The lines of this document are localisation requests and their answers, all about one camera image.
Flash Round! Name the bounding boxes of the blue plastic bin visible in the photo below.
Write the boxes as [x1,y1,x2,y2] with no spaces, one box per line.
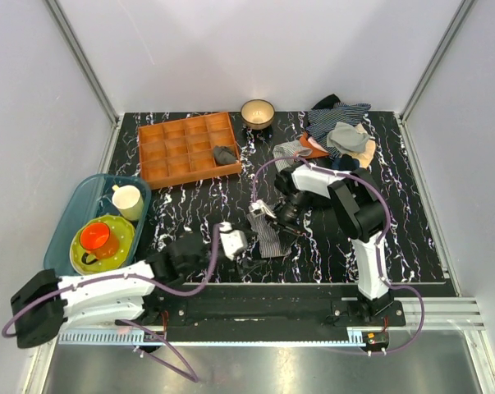
[44,174,151,276]

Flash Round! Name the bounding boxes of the orange wooden compartment tray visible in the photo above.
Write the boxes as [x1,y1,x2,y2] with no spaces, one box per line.
[138,112,242,190]

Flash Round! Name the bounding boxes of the cream yellow mug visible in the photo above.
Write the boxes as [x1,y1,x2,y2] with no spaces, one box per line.
[112,185,144,222]

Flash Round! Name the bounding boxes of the orange cloth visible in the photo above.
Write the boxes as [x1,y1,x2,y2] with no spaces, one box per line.
[299,132,330,158]

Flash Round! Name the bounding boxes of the beige ceramic bowl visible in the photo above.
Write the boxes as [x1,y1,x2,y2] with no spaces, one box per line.
[241,99,275,130]

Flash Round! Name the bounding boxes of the beige cloth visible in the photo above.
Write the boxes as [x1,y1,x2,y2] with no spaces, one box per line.
[351,124,376,168]

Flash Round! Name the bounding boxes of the grey white striped underwear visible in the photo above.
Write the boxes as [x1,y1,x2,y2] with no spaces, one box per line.
[247,213,291,259]

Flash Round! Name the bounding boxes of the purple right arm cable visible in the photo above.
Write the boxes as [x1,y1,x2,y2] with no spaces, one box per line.
[250,154,427,356]

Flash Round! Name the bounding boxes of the aluminium frame rail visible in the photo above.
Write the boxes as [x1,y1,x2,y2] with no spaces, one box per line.
[39,297,488,332]

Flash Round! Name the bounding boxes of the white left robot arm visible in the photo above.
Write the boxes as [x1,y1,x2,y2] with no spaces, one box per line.
[2,233,234,349]

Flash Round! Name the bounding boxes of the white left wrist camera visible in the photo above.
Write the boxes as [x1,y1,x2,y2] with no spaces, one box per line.
[219,222,248,261]

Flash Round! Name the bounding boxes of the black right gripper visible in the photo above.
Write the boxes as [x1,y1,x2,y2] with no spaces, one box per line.
[265,190,312,254]

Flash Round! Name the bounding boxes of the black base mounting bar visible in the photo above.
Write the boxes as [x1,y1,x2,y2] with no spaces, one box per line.
[135,284,406,344]

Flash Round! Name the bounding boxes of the dark navy cloth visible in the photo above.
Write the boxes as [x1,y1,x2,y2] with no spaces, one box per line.
[331,154,360,172]

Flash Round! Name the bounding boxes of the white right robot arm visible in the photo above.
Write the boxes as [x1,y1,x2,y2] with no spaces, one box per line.
[267,164,394,326]

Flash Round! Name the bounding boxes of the green dotted plate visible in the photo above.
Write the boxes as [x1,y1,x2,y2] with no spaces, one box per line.
[70,215,135,275]

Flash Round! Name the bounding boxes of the dark blue striped cloth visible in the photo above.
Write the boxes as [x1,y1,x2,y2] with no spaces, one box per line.
[306,103,371,157]

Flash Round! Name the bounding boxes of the white slotted cable duct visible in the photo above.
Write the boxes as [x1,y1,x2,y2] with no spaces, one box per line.
[57,329,374,348]

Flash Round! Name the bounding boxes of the rolled dark grey sock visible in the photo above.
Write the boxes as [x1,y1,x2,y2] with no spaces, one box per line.
[213,145,237,166]

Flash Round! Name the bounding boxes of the striped grey cloth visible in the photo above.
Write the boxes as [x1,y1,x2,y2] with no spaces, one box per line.
[273,140,310,172]

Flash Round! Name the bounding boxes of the orange cup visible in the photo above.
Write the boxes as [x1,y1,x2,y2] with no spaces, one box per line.
[80,222,119,265]

